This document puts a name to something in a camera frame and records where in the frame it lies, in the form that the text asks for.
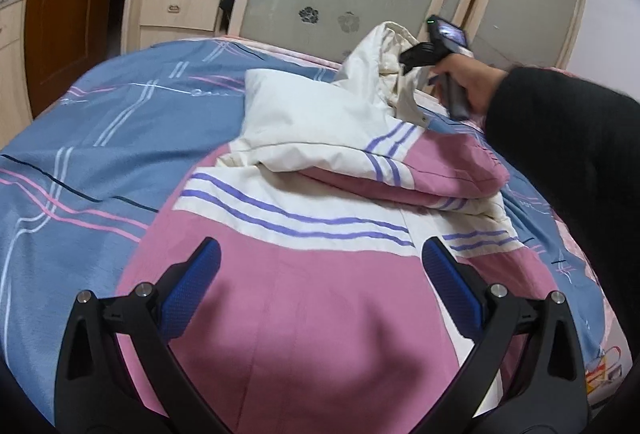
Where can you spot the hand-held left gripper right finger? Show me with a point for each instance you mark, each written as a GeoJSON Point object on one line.
{"type": "Point", "coordinates": [450, 289]}

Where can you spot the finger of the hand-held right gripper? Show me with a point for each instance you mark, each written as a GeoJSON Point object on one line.
{"type": "Point", "coordinates": [416, 57]}

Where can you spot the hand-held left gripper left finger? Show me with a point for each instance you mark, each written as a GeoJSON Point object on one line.
{"type": "Point", "coordinates": [195, 294]}

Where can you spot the pink and white hooded jacket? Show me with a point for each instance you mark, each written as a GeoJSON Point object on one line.
{"type": "Point", "coordinates": [300, 314]}

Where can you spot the person's right forearm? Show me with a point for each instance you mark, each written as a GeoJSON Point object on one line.
{"type": "Point", "coordinates": [575, 154]}

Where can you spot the person's right hand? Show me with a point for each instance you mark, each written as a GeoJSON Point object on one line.
{"type": "Point", "coordinates": [480, 87]}

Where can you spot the pink patterned bed sheet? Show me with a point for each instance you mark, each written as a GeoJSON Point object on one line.
{"type": "Point", "coordinates": [580, 254]}

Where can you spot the blue plaid bed sheet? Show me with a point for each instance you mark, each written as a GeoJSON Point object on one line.
{"type": "Point", "coordinates": [100, 154]}

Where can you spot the yellow and red shopping bag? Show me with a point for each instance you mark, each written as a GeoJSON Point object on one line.
{"type": "Point", "coordinates": [605, 369]}

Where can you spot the beige wardrobe drawer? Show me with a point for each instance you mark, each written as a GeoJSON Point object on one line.
{"type": "Point", "coordinates": [175, 9]}

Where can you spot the light wooden cabinet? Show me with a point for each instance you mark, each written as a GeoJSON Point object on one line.
{"type": "Point", "coordinates": [12, 74]}

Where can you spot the brown wooden door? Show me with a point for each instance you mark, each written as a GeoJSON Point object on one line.
{"type": "Point", "coordinates": [75, 14]}

